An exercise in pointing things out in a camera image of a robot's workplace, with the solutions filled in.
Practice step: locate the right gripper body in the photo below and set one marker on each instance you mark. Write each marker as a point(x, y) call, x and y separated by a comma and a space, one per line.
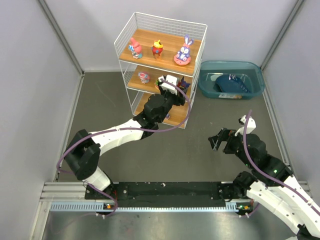
point(225, 140)

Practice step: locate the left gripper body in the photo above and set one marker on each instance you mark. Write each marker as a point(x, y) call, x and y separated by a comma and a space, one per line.
point(179, 93)

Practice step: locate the navy bird toy red hat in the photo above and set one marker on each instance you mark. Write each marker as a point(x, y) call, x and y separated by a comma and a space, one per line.
point(183, 85)

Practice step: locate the pink toy with goggles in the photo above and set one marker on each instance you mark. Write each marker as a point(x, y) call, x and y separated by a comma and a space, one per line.
point(144, 77)

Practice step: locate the purple bunny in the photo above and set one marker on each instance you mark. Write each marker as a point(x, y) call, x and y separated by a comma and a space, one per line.
point(183, 56)

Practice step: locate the yellow bear ice cream cone toy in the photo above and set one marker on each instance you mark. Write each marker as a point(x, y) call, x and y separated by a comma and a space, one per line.
point(157, 49)

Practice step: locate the pink rabbit toy blue bow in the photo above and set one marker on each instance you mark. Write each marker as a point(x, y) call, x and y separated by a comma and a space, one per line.
point(135, 49)

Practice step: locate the pink bear donut toy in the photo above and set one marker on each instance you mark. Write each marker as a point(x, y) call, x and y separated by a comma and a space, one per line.
point(158, 82)

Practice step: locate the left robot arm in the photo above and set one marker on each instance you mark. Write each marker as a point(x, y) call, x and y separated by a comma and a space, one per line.
point(83, 153)

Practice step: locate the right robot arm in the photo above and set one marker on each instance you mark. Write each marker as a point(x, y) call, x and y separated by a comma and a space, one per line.
point(270, 183)

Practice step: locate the dark blue pouch in bin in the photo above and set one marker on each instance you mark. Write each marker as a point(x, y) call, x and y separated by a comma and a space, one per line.
point(230, 83)

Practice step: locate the teal plastic bin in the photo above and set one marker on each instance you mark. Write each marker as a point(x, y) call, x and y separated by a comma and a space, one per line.
point(250, 74)

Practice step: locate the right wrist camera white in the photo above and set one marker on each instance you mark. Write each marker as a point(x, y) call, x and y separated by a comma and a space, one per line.
point(250, 127)

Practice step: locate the white wire wooden shelf rack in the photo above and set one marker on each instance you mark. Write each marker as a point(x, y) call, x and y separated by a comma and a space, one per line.
point(145, 29)

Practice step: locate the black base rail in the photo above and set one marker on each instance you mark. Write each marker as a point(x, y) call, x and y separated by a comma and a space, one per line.
point(175, 194)

